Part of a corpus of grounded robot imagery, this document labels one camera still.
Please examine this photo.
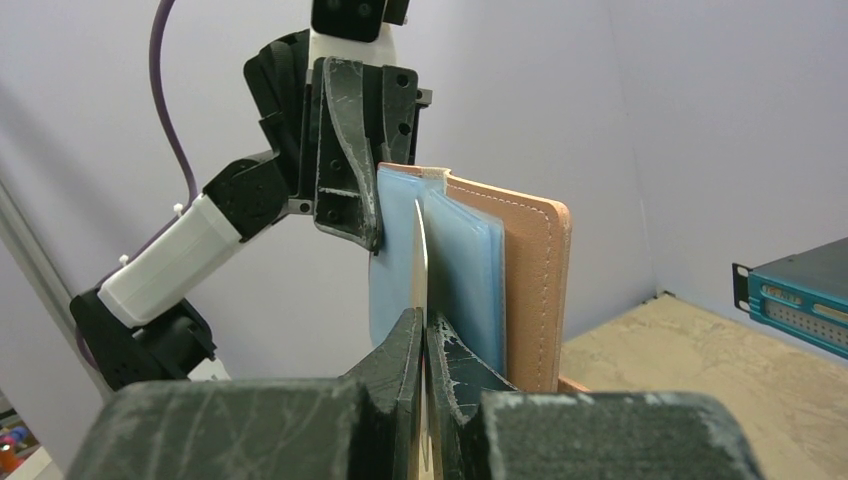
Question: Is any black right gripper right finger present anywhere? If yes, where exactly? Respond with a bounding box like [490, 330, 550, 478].
[427, 312, 764, 479]

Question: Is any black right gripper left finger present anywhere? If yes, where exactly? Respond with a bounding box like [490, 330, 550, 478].
[67, 307, 424, 479]

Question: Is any aluminium frame rail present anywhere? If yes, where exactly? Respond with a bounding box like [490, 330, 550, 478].
[1, 181, 112, 398]

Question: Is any single gold VIP card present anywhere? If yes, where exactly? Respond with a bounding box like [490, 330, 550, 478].
[410, 200, 428, 316]

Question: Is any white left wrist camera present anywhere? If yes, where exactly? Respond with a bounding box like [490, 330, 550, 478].
[308, 0, 409, 67]

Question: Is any blue grey network switch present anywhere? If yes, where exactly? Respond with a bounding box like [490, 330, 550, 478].
[732, 238, 847, 359]

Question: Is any pink leather card holder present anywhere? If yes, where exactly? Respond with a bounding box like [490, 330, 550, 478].
[369, 163, 580, 393]

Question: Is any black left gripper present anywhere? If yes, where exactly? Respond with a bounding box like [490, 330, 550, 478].
[242, 30, 432, 252]

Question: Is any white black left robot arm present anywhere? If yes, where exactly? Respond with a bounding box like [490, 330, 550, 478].
[70, 25, 429, 390]

